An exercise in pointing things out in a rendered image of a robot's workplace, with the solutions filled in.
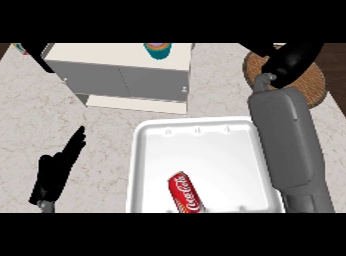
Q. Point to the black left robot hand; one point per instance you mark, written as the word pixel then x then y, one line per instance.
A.
pixel 55 170

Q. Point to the red soda can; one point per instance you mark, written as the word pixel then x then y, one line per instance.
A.
pixel 185 193

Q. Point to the cupcake with teal wrapper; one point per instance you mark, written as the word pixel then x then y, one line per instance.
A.
pixel 157 51

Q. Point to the small multicoloured object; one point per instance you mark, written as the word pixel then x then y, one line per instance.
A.
pixel 18 47

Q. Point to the round brown wicker mat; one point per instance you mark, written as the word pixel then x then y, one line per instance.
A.
pixel 313 85

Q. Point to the white grey tiered shelf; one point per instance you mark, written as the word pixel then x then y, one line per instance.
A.
pixel 126 80

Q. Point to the black slanted bar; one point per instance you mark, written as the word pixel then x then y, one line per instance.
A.
pixel 39 56

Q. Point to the white foam tray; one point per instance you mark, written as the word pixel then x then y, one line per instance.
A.
pixel 206 150

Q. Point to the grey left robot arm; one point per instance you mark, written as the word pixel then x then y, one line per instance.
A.
pixel 46 207

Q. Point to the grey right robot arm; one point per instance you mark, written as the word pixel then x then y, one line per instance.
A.
pixel 284 143

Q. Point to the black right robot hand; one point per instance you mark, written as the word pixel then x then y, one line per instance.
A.
pixel 291 63

